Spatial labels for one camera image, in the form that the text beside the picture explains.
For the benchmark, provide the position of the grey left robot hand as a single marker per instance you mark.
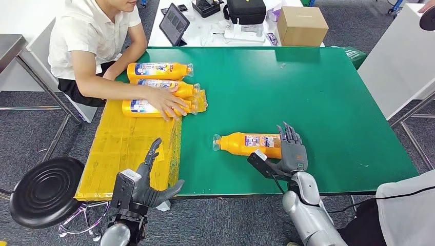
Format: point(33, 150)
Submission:
point(146, 193)

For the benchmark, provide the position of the person's hand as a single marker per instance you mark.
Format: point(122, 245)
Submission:
point(429, 4)

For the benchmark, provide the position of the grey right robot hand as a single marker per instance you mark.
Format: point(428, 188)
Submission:
point(294, 156)

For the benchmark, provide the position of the orange detergent bottle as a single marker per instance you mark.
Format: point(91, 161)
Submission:
point(136, 110)
point(238, 144)
point(185, 90)
point(153, 75)

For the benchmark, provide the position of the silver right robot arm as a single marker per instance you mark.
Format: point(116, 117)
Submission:
point(306, 217)

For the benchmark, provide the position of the black round disc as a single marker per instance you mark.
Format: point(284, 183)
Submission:
point(429, 20)

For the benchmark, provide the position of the yellow taped cardboard sheet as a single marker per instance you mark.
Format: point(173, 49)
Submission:
point(129, 152)

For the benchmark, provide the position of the green bin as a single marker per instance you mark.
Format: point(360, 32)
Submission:
point(354, 56)

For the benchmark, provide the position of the black round stool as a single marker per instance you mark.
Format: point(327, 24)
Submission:
point(44, 191)

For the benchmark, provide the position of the small snack wrapper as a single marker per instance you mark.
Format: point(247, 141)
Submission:
point(272, 38)

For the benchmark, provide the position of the brown cardboard box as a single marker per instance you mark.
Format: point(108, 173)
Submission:
point(301, 27)

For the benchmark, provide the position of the white power strip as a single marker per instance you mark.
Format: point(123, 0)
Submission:
point(243, 35)

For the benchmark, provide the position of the purple packet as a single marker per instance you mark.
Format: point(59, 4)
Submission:
point(273, 14)

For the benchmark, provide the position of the black carry case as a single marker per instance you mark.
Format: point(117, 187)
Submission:
point(245, 11)

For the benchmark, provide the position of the seated person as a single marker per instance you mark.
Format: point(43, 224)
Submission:
point(85, 34)

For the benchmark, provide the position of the black tablet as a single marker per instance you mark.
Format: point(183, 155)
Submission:
point(174, 23)

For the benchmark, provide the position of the black tray box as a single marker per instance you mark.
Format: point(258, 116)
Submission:
point(207, 7)

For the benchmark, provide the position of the black phone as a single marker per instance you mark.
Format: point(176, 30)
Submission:
point(182, 7)

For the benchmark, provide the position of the steel table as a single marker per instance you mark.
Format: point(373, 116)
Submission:
point(10, 49)

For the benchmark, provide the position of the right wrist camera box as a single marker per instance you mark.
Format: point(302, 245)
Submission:
point(260, 163)

